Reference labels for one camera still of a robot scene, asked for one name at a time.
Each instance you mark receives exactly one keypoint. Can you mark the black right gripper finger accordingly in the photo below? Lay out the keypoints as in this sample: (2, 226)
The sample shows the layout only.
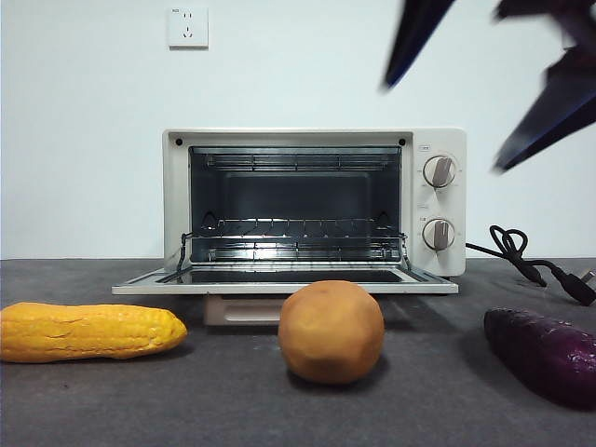
(563, 102)
(410, 37)

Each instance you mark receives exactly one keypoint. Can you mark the brown round potato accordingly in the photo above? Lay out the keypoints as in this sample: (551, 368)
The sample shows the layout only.
(330, 330)

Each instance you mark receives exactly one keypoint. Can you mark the oven door with glass window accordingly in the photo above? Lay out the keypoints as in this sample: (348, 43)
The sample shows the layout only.
(139, 288)

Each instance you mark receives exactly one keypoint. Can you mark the white oven temperature knob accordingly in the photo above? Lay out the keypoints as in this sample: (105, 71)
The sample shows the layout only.
(440, 171)

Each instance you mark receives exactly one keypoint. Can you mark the white oven timer knob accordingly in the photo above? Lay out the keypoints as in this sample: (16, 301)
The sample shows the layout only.
(438, 234)

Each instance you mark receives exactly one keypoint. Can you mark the white toaster oven housing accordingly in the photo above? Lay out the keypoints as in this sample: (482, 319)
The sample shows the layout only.
(174, 195)

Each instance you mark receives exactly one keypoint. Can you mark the purple eggplant with green stem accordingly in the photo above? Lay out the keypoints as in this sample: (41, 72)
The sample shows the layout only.
(545, 354)

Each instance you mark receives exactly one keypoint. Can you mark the yellow corn cob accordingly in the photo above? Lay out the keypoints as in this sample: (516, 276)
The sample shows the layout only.
(84, 333)

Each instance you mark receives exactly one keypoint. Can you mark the white wall socket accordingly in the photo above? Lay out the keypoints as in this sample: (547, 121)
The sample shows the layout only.
(188, 27)

